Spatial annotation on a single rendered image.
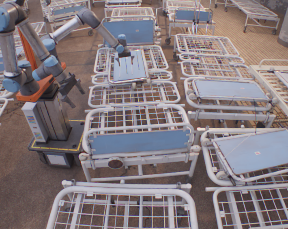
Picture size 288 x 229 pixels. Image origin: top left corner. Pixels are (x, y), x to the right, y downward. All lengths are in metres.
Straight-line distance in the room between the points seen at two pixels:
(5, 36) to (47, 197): 1.41
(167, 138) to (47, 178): 1.27
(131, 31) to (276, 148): 2.35
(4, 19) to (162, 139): 1.21
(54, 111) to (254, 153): 1.61
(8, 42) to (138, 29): 2.14
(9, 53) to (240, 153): 1.65
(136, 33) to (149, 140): 1.99
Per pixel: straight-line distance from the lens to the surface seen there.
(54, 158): 2.19
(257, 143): 1.84
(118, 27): 3.19
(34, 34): 1.49
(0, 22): 1.34
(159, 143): 1.58
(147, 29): 3.22
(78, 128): 2.23
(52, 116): 1.98
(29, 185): 2.32
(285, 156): 1.84
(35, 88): 1.69
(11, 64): 1.47
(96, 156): 1.63
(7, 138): 2.90
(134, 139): 1.52
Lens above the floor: 1.76
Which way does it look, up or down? 40 degrees down
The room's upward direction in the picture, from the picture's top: straight up
